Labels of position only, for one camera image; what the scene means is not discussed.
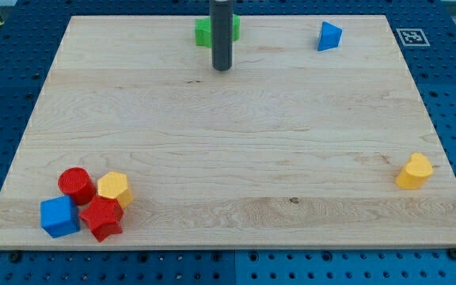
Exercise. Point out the green star block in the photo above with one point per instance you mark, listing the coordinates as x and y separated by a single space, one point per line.
203 30

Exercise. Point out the red star block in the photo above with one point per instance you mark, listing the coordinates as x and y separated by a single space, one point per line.
103 217

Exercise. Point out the wooden board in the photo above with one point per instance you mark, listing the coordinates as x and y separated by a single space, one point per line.
291 148

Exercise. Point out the yellow hexagon block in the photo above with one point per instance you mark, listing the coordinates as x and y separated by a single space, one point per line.
115 186

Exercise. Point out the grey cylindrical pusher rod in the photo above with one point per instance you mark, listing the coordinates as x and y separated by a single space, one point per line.
221 15

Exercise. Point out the blue triangle block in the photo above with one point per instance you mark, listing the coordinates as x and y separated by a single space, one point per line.
329 36

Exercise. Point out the red cylinder block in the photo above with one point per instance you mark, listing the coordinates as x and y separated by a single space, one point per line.
77 184

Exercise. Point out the blue cube block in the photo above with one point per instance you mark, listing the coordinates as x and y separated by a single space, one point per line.
59 216

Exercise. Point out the yellow heart block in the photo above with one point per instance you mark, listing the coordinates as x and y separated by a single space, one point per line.
415 172

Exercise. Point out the white fiducial marker tag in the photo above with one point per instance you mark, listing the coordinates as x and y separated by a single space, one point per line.
412 37

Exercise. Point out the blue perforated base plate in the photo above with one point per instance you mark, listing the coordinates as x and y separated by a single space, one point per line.
29 39

